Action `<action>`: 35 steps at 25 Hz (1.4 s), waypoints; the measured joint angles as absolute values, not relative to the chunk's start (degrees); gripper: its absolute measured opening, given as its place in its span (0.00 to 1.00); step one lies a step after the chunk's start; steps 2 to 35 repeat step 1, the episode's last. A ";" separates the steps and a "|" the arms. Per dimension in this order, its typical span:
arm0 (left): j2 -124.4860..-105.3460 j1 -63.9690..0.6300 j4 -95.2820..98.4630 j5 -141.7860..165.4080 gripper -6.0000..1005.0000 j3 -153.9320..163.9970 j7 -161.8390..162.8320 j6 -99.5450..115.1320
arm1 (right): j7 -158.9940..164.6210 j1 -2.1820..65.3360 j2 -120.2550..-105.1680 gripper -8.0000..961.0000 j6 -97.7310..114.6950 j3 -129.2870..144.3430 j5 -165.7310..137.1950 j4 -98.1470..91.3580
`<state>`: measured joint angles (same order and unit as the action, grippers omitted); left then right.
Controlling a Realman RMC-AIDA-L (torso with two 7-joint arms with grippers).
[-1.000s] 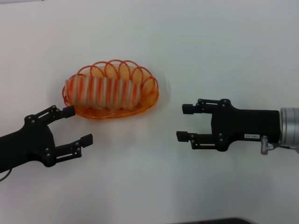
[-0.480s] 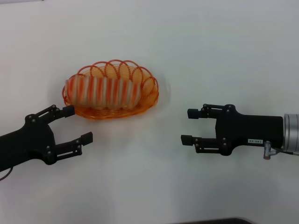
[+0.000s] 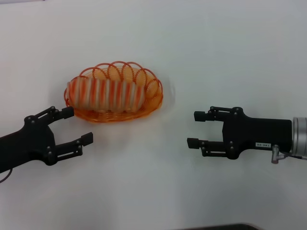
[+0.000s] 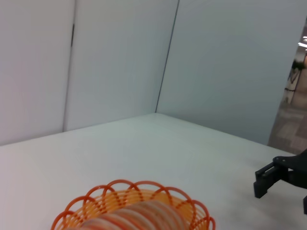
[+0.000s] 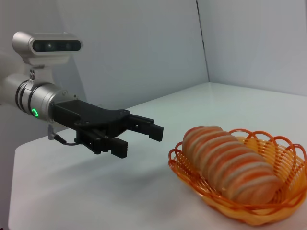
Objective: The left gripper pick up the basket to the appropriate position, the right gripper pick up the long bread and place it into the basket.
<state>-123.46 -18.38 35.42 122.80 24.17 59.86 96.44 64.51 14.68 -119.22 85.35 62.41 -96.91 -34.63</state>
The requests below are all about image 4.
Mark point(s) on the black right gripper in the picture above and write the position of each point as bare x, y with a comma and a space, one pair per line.
298, 170

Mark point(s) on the orange striped bread loaf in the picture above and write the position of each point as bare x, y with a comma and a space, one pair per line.
144, 215

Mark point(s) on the orange woven plastic basket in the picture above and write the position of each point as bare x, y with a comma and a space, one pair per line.
108, 203

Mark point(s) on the dark office plant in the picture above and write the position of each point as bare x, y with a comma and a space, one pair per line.
297, 65

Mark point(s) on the white ceiling light strip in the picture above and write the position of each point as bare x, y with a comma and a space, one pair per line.
304, 43

